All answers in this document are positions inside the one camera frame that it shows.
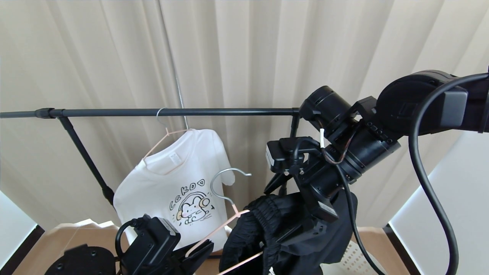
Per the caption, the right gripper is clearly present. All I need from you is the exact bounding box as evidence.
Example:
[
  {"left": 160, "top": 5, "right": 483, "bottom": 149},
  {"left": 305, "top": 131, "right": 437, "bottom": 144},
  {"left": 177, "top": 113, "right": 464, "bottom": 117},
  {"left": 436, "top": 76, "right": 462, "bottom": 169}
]
[{"left": 264, "top": 139, "right": 402, "bottom": 245}]

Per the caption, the black garment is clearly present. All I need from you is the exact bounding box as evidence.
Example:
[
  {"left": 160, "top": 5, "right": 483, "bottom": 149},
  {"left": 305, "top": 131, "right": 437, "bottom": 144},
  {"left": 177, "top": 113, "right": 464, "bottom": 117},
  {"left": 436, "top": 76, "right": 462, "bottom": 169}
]
[{"left": 219, "top": 190, "right": 359, "bottom": 275}]

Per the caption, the pink clothes hanger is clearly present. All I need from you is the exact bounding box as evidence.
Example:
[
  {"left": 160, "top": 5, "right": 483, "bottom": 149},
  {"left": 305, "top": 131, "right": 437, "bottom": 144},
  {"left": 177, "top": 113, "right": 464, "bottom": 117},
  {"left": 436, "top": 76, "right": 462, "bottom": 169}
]
[
  {"left": 185, "top": 168, "right": 265, "bottom": 275},
  {"left": 143, "top": 108, "right": 190, "bottom": 174}
]

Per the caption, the white garment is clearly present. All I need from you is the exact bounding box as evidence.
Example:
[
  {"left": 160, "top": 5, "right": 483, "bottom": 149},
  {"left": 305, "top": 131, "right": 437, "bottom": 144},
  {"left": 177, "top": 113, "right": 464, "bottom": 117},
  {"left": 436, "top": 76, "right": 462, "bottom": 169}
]
[{"left": 113, "top": 129, "right": 236, "bottom": 253}]

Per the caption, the white laundry basket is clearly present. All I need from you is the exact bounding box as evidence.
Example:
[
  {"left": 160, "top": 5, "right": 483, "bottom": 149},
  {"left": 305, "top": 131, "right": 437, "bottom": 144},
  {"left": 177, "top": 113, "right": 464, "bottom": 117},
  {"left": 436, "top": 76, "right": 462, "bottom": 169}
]
[{"left": 321, "top": 241, "right": 379, "bottom": 275}]

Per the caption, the black clothes rack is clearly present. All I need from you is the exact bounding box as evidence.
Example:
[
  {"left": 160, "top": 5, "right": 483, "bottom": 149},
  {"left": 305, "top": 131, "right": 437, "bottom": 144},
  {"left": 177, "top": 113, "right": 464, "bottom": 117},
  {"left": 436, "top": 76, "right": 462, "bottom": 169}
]
[{"left": 0, "top": 107, "right": 303, "bottom": 214}]

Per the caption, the beige curtain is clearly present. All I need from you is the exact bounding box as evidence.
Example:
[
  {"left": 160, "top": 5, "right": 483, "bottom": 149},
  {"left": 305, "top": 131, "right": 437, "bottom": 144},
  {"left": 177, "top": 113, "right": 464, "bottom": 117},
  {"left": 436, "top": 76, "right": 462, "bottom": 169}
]
[{"left": 0, "top": 0, "right": 489, "bottom": 230}]

